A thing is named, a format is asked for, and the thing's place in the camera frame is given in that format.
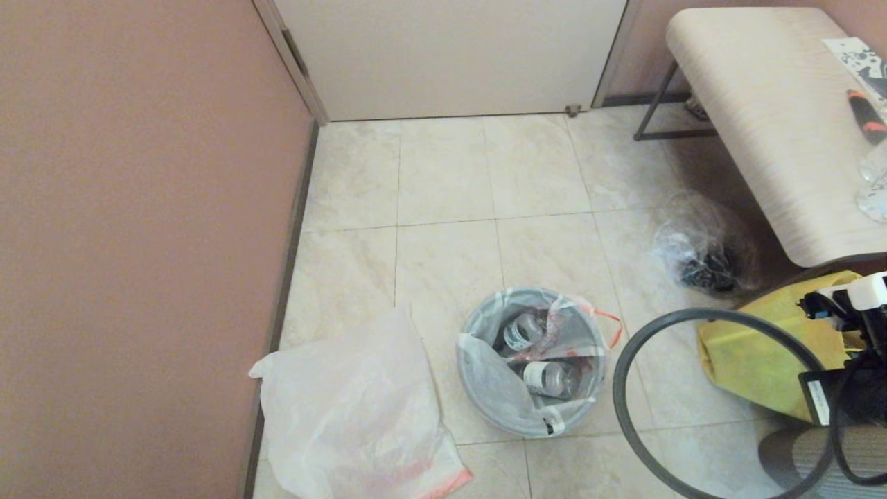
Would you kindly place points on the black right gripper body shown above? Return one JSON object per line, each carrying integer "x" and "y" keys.
{"x": 859, "y": 395}

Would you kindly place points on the white red-printed floor bag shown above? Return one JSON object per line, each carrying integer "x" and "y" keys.
{"x": 488, "y": 378}

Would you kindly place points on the black round trash bin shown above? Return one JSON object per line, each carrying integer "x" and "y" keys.
{"x": 478, "y": 326}

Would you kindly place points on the yellow shopping bag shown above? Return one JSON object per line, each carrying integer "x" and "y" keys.
{"x": 755, "y": 360}

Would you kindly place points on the clear bag with dark items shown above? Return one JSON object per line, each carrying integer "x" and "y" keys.
{"x": 700, "y": 242}

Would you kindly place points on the grey ribbed round object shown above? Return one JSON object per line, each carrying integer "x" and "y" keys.
{"x": 797, "y": 457}

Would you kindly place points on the clear crumpled plastic item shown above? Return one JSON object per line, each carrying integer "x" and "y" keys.
{"x": 874, "y": 187}

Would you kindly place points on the black and orange tool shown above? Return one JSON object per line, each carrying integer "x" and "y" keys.
{"x": 865, "y": 118}

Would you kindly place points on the light wood-grain table top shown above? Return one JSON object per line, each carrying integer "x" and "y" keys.
{"x": 762, "y": 104}

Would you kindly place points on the clear plastic bottle, white label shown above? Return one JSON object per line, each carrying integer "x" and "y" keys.
{"x": 547, "y": 378}

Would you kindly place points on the small shoe-like object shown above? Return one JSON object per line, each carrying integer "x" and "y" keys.
{"x": 695, "y": 107}

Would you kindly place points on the black and white printed paper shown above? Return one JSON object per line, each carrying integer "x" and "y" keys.
{"x": 856, "y": 57}

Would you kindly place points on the clear plastic bottle, patterned label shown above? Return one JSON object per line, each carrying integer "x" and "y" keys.
{"x": 521, "y": 331}

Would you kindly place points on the dark baseboard behind table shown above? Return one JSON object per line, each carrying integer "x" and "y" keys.
{"x": 644, "y": 100}

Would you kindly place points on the white door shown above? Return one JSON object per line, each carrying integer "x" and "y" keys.
{"x": 450, "y": 55}

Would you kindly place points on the black metal table leg frame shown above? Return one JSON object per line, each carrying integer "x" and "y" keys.
{"x": 655, "y": 104}

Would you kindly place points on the grey door frame post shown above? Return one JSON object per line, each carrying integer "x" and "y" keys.
{"x": 291, "y": 55}
{"x": 613, "y": 62}

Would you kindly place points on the dark wall baseboard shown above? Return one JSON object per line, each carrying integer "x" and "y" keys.
{"x": 285, "y": 277}

